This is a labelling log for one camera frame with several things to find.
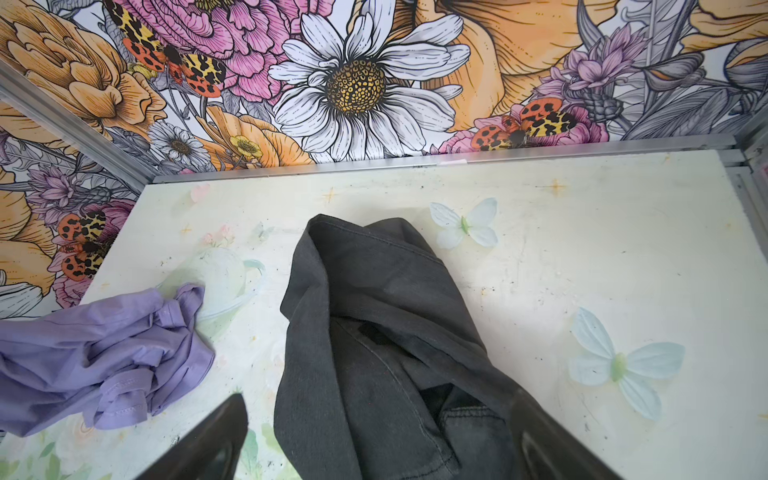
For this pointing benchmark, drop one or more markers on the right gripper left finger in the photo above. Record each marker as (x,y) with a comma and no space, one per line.
(210,451)

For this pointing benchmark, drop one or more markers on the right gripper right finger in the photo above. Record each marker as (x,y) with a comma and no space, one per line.
(547,450)

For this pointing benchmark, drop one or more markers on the lavender purple cloth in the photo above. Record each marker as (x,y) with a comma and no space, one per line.
(116,361)

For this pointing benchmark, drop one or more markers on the dark grey cloth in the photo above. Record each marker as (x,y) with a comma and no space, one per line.
(386,376)

